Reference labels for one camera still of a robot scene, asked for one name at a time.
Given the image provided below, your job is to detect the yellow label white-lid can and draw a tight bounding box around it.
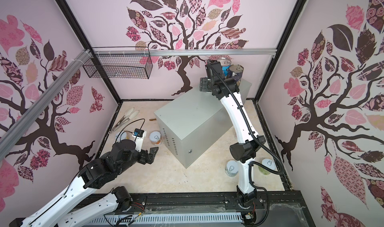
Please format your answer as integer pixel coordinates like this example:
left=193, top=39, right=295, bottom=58
left=116, top=131, right=129, bottom=142

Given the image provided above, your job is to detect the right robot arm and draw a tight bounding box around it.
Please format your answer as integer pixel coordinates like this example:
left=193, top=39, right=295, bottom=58
left=200, top=60, right=284, bottom=207

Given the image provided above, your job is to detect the light blue white-lid can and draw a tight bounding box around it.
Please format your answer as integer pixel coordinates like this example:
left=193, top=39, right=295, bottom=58
left=225, top=160, right=239, bottom=178

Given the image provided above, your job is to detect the white slotted cable duct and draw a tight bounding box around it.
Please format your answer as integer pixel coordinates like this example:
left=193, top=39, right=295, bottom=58
left=85, top=213, right=243, bottom=227

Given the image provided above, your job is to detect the black wire basket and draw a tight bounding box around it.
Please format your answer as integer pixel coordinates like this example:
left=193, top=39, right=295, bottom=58
left=83, top=47, right=153, bottom=79

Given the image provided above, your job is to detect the grey metal cabinet box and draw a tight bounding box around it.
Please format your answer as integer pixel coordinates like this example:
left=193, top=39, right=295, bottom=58
left=155, top=87, right=233, bottom=168

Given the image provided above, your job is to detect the dark grey tin can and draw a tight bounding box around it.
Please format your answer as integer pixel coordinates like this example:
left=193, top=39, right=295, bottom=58
left=228, top=64, right=244, bottom=86

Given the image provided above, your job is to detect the aluminium horizontal rail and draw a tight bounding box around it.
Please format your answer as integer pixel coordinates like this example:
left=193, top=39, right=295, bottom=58
left=94, top=48, right=277, bottom=56

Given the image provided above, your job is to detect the aluminium diagonal rail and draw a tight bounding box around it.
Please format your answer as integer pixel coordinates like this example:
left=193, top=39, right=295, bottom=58
left=1, top=49, right=92, bottom=159

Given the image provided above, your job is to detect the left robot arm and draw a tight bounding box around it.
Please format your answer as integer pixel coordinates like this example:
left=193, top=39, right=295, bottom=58
left=9, top=139, right=159, bottom=227

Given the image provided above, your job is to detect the orange label white-lid can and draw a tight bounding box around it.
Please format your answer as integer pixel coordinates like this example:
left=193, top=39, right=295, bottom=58
left=149, top=131, right=163, bottom=146

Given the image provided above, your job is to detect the green label white-lid can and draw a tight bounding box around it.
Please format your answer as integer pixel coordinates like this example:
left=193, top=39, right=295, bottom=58
left=259, top=158, right=277, bottom=176

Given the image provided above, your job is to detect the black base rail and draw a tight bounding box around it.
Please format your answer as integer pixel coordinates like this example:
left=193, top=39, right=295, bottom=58
left=74, top=191, right=315, bottom=227

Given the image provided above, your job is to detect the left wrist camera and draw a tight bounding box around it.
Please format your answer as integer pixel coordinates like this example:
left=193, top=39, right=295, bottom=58
left=132, top=128, right=147, bottom=152

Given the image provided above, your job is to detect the blue label tin can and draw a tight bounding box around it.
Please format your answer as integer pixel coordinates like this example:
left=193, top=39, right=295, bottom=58
left=218, top=57, right=232, bottom=77

